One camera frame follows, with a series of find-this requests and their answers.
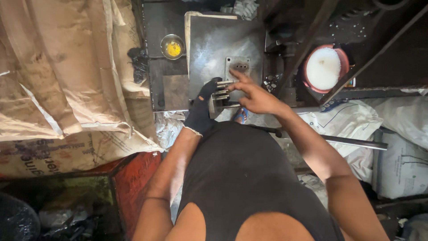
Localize person's right hand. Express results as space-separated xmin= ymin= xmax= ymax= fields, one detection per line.
xmin=228 ymin=69 xmax=285 ymax=116

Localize person's left hand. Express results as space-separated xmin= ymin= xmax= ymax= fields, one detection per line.
xmin=184 ymin=77 xmax=223 ymax=136

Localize grey metal die block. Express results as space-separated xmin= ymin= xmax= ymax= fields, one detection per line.
xmin=224 ymin=56 xmax=251 ymax=83

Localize blue sandal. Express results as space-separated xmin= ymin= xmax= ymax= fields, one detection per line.
xmin=234 ymin=107 xmax=249 ymax=125

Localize large grey steel plate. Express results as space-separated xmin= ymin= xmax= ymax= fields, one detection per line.
xmin=187 ymin=15 xmax=265 ymax=102

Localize steel bowl with yellow paste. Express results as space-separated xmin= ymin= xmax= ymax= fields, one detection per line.
xmin=160 ymin=34 xmax=185 ymax=60

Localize beige board under plate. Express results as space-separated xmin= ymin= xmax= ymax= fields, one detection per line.
xmin=184 ymin=11 xmax=238 ymax=76

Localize crumpled white plastic bag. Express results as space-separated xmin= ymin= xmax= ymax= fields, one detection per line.
xmin=155 ymin=111 xmax=186 ymax=149

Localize bunch of white plastic parts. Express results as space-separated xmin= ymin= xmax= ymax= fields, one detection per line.
xmin=220 ymin=0 xmax=260 ymax=21

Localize black rag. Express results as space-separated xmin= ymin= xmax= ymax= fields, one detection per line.
xmin=127 ymin=47 xmax=150 ymax=84

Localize red bowl of white powder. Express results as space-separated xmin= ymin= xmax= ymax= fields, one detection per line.
xmin=302 ymin=44 xmax=350 ymax=94

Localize person's black sleeveless shirt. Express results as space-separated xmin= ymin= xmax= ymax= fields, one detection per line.
xmin=177 ymin=120 xmax=346 ymax=241

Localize red metal box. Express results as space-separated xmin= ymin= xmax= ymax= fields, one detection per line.
xmin=112 ymin=152 xmax=162 ymax=239

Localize long steel lever rod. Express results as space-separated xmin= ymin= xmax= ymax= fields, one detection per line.
xmin=247 ymin=124 xmax=389 ymax=151

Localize heap of brown paper sacks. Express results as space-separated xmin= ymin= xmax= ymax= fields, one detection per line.
xmin=0 ymin=0 xmax=164 ymax=178

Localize heap of white woven sacks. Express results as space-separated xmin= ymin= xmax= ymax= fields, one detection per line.
xmin=296 ymin=88 xmax=428 ymax=200

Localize dark metal machine frame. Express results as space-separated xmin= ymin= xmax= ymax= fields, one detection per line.
xmin=262 ymin=0 xmax=428 ymax=108

